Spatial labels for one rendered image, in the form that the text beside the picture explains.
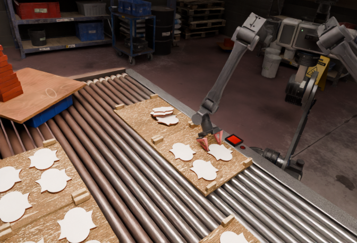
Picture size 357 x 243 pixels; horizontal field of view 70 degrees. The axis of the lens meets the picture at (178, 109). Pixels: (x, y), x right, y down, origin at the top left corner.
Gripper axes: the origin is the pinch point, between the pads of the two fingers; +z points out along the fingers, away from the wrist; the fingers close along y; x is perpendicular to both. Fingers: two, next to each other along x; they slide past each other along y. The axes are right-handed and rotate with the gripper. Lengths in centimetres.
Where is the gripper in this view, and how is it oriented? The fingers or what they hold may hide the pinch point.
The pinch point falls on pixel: (213, 146)
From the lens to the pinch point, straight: 138.1
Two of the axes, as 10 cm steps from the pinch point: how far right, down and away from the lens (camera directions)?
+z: 3.1, 9.5, 0.3
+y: 7.9, -2.7, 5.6
